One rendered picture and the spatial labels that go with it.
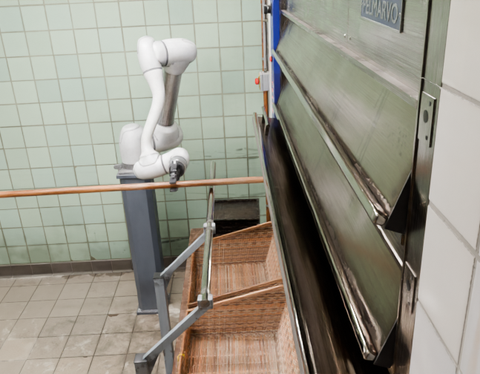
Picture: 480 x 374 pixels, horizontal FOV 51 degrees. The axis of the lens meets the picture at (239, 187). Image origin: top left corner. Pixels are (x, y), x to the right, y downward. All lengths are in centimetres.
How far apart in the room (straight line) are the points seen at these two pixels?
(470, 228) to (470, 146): 9
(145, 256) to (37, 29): 159
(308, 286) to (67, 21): 269
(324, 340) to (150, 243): 231
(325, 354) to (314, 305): 15
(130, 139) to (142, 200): 38
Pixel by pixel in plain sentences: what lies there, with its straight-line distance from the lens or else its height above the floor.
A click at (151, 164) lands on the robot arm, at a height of 120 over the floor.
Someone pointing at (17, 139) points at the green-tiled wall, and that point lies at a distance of 381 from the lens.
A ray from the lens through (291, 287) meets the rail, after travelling 114.
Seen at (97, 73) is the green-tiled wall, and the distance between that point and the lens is 352.
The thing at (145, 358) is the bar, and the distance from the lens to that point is 172.
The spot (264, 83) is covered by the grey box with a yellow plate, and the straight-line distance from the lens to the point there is 309.
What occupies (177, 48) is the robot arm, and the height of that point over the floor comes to 172.
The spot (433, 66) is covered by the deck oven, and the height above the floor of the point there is 195.
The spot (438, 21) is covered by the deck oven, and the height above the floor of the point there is 201.
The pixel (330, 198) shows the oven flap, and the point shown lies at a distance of 135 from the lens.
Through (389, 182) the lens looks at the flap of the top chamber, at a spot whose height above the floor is 176.
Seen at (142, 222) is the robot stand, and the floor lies 68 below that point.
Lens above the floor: 207
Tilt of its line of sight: 23 degrees down
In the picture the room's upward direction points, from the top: 3 degrees counter-clockwise
